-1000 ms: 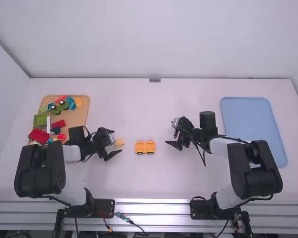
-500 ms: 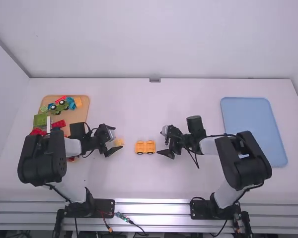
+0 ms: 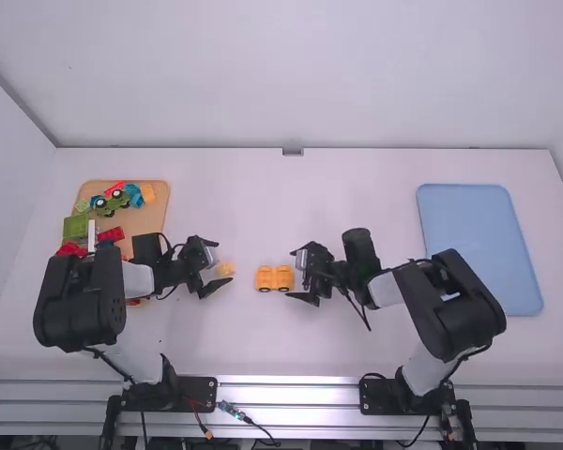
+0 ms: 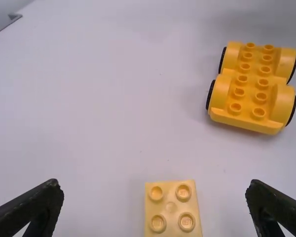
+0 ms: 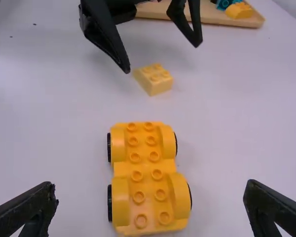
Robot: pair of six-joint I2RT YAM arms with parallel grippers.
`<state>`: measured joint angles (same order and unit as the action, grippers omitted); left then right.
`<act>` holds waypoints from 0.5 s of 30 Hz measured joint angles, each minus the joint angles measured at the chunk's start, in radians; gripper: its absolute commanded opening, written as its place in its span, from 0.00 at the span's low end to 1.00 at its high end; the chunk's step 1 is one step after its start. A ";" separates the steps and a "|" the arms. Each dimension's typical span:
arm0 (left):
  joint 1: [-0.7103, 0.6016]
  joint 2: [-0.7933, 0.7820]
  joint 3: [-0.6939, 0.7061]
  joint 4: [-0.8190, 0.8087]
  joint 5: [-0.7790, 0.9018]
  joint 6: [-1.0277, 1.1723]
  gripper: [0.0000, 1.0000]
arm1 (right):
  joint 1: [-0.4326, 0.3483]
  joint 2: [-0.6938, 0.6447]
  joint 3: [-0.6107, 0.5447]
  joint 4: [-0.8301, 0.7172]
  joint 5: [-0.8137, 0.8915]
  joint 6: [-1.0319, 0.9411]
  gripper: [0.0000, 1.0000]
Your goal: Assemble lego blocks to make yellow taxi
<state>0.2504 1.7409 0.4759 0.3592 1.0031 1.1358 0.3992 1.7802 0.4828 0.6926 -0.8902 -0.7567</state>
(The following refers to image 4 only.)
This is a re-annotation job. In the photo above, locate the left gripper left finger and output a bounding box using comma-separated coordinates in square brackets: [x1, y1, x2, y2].
[0, 179, 65, 237]

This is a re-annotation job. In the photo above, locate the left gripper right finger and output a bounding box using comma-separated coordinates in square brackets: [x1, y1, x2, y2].
[245, 179, 296, 237]

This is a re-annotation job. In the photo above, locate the yellow toy brick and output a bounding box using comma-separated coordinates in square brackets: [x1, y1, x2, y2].
[143, 179, 204, 237]

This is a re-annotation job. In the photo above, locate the yellow toy car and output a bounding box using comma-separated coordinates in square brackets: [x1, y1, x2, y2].
[204, 40, 296, 137]

